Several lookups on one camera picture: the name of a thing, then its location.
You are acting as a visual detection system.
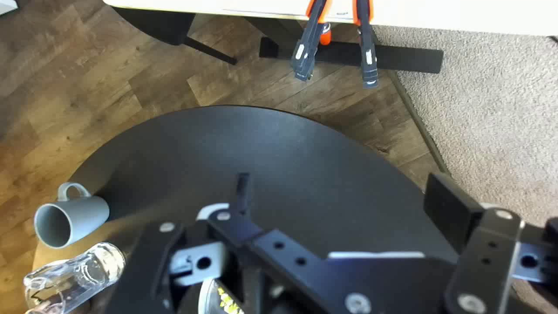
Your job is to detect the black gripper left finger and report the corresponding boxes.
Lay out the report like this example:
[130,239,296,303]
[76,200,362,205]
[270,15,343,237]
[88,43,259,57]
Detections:
[205,171,264,247]

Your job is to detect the grey ceramic mug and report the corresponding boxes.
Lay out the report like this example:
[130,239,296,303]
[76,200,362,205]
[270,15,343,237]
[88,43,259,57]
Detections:
[31,181,111,251]

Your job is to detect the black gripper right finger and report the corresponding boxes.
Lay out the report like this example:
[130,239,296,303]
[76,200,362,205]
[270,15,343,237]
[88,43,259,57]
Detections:
[421,171,526,314]

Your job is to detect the black table base leg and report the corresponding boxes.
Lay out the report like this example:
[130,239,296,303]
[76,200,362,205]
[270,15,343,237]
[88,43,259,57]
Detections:
[257,35,444,75]
[113,7,238,66]

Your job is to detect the white robot mounting table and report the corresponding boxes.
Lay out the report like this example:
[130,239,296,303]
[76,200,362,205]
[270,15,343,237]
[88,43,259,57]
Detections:
[102,0,558,38]

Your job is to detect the crumpled clear plastic bag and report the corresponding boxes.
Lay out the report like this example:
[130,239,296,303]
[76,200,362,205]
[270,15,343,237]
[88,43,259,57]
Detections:
[22,240,127,314]

